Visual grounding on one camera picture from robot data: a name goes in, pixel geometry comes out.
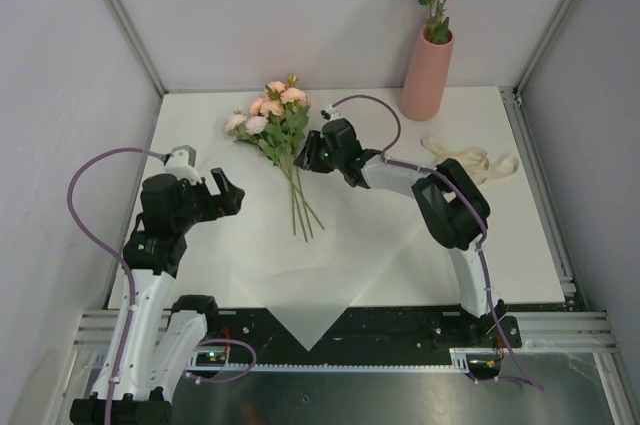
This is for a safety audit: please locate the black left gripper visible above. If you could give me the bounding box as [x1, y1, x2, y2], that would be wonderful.
[172, 168, 243, 231]

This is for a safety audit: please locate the pink flower bouquet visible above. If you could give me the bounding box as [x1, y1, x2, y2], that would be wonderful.
[224, 73, 323, 241]

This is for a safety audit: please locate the white wrapping paper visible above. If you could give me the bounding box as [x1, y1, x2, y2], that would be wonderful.
[153, 135, 458, 347]

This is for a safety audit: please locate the cream printed ribbon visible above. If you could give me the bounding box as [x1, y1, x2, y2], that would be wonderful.
[420, 135, 520, 186]

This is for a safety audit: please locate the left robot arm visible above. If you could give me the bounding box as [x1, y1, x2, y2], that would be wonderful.
[70, 168, 245, 424]

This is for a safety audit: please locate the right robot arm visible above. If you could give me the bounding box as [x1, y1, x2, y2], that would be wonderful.
[295, 118, 504, 346]

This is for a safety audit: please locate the pink tall vase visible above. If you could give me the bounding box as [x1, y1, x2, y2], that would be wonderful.
[399, 31, 454, 121]

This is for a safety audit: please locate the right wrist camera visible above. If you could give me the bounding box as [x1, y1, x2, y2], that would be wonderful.
[320, 105, 342, 122]

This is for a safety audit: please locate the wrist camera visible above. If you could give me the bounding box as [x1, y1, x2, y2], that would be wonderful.
[163, 145, 202, 185]
[320, 105, 342, 122]

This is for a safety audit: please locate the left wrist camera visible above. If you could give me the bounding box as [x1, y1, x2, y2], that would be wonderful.
[163, 145, 202, 185]

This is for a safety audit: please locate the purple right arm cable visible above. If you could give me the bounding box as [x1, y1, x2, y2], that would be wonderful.
[332, 94, 546, 391]

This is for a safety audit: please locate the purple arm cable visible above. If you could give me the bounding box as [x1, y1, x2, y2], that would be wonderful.
[332, 94, 546, 391]
[67, 146, 169, 425]

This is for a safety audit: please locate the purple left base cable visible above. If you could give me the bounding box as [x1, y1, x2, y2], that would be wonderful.
[185, 340, 259, 386]

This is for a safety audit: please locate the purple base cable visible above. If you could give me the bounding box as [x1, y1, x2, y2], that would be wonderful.
[474, 374, 545, 391]
[185, 340, 259, 386]

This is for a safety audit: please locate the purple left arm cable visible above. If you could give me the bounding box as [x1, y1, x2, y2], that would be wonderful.
[67, 146, 169, 425]

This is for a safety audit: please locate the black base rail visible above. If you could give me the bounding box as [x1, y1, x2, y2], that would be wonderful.
[205, 305, 522, 368]

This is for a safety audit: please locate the left aluminium frame post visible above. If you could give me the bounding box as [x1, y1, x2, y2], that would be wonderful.
[103, 0, 167, 98]

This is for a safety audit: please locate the aluminium frame post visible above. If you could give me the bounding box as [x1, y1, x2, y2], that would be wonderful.
[103, 0, 167, 98]
[512, 0, 579, 104]

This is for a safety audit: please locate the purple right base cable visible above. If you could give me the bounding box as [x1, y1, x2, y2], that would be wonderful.
[474, 374, 545, 391]

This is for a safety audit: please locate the right aluminium frame post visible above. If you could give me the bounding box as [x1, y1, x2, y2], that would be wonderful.
[512, 0, 579, 104]

